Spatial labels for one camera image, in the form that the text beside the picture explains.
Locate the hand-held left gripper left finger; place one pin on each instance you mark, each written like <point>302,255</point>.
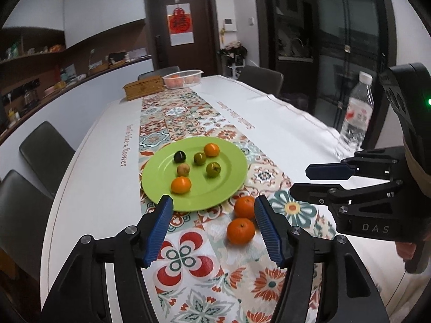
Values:
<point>158,232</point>

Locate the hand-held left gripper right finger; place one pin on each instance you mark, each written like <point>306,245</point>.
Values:
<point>269,232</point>

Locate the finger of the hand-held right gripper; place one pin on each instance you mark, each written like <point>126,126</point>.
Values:
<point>313,191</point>
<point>328,171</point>

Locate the orange mandarin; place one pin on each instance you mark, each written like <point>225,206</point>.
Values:
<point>244,207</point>
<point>211,150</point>
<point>240,231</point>
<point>181,185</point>

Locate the green plate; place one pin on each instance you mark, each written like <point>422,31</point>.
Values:
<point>208,191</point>

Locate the beige longan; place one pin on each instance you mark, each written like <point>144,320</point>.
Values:
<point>183,169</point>

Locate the dark plum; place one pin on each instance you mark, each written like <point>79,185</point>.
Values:
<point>179,156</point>

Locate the green tomato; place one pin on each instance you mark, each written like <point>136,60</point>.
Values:
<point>213,169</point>
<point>199,158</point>

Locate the person's right hand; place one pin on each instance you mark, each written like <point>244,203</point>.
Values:
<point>404,250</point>

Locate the clear plastic water bottle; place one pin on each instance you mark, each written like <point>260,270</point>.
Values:
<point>357,114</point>

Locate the floral patterned white tablecloth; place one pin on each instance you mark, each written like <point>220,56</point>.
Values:
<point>101,181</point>

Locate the grey chair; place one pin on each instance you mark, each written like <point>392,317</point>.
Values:
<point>23,215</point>
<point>155,73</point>
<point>261,79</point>
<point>45,154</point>

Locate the glass sliding door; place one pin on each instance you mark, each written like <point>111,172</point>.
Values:
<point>336,40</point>

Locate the wooden box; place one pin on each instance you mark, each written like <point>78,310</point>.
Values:
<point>143,88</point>

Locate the rack with bags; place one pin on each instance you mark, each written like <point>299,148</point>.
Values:
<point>234,57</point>

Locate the clear plastic container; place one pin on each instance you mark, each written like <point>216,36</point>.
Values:
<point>183,79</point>

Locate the white curved counter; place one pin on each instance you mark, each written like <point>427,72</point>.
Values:
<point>84,91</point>

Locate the dark wooden door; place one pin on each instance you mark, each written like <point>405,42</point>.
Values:
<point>202,40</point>

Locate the red and white door poster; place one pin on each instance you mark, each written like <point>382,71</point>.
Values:
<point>180,25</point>

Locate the white wall intercom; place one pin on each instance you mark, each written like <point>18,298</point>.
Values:
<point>229,25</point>

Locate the wooden wall shelf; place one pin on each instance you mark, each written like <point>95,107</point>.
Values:
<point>30,50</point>

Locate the white wall cabinet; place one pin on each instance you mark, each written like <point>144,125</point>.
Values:
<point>101,6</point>

